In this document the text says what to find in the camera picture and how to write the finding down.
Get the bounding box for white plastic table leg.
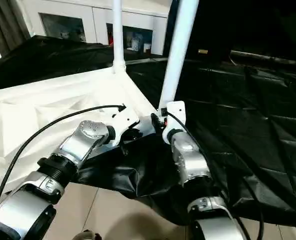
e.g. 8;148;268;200
111;0;127;74
158;0;200;110

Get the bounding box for white plastic table top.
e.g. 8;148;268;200
0;67;162;202

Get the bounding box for black mat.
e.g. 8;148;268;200
0;35;296;229

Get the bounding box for black left robot foot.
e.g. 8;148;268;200
72;229;102;240

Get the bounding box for white cabinet with glass doors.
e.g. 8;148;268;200
18;0;169;56

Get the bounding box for grey window curtain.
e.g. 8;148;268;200
0;0;32;57

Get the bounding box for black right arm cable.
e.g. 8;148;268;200
163;111;264;240

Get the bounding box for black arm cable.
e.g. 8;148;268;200
0;103;127;221
163;111;264;240

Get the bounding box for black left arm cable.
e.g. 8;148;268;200
0;103;127;221

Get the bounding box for grey metal rail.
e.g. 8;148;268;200
230;50;296;69

